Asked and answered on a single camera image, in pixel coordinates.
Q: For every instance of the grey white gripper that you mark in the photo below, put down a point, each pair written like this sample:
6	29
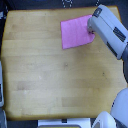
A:
90	25

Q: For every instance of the pink cloth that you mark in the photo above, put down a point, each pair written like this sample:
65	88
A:
74	32

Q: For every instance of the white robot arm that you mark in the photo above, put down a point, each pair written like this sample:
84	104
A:
115	36

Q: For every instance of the grey object at left edge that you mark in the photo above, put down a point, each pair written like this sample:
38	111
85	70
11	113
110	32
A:
1	99

